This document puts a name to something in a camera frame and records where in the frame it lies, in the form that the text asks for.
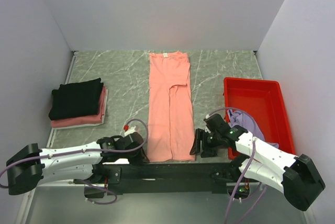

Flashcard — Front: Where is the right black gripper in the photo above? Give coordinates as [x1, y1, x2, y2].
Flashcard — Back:
[189, 128, 222, 159]

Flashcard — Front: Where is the salmon pink t shirt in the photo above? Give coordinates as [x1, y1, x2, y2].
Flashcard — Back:
[147, 51, 195, 162]

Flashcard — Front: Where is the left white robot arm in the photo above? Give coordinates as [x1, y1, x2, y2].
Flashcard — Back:
[5, 131, 149, 196]

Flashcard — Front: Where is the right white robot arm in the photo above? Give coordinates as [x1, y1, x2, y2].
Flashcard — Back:
[190, 114, 326, 211]

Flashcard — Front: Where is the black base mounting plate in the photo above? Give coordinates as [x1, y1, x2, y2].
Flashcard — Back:
[73, 163, 260, 199]

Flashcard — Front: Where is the folded pink t shirt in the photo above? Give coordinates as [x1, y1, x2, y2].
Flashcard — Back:
[51, 86, 108, 129]

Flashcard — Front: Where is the lavender t shirt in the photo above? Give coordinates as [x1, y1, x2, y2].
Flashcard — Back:
[225, 107, 279, 149]

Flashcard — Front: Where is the folded black t shirt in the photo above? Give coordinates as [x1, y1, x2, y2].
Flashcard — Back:
[49, 78, 104, 120]

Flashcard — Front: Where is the red plastic bin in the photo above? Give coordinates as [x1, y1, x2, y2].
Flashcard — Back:
[224, 77, 296, 154]

